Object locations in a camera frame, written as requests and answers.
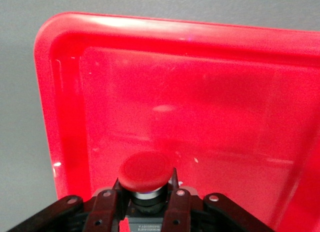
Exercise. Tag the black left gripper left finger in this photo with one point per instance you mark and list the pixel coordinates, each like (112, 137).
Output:
(102, 212)

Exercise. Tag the red push button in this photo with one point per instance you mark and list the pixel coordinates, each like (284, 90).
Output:
(145, 172)

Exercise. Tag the red plastic tray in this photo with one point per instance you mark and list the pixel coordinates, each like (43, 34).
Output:
(200, 92)

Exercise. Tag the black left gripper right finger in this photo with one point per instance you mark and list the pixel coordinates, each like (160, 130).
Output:
(180, 212)

